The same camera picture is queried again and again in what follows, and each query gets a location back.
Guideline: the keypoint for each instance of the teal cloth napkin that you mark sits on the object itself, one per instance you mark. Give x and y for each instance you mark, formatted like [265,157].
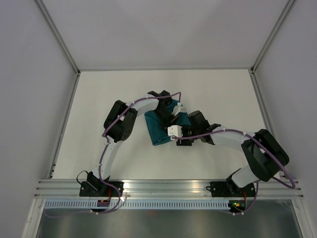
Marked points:
[158,135]

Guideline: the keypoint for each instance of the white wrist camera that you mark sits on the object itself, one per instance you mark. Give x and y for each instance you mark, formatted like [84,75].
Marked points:
[174,132]
[179,108]

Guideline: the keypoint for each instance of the aluminium frame rail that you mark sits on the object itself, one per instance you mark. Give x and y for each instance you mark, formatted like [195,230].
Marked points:
[162,189]

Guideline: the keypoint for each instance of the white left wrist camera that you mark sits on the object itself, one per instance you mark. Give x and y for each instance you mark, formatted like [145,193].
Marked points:
[179,108]

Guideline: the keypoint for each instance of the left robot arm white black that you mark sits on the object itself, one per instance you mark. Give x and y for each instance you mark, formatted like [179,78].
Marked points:
[118,127]

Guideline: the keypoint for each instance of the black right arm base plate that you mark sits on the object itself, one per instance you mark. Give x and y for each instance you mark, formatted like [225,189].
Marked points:
[223,189]

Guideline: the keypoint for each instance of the white slotted cable duct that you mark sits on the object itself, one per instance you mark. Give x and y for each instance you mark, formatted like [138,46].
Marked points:
[138,204]

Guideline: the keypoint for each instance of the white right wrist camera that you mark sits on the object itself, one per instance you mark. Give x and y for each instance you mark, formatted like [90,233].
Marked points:
[174,132]

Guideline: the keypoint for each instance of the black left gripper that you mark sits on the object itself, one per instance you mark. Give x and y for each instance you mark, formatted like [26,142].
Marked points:
[171,121]

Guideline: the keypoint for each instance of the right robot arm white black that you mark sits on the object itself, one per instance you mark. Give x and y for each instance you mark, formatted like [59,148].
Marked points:
[264,155]

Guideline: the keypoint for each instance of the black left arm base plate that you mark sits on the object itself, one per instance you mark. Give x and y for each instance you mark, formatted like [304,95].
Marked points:
[87,190]

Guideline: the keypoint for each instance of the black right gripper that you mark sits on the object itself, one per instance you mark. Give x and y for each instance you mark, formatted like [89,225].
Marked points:
[184,142]

